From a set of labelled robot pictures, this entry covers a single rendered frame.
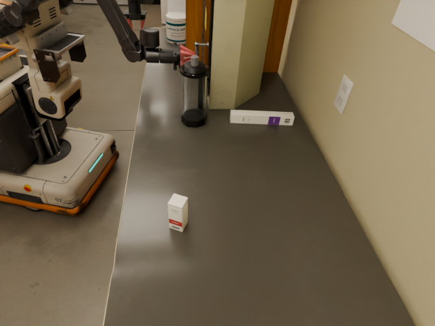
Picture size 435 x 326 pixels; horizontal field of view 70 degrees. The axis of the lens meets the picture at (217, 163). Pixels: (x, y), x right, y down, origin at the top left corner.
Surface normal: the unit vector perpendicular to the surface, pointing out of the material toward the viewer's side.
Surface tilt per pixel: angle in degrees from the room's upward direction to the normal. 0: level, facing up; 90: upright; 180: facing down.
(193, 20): 90
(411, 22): 90
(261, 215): 0
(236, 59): 90
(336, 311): 0
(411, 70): 90
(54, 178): 0
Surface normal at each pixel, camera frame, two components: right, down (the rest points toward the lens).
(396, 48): -0.99, 0.02
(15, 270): 0.06, -0.75
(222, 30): 0.10, 0.66
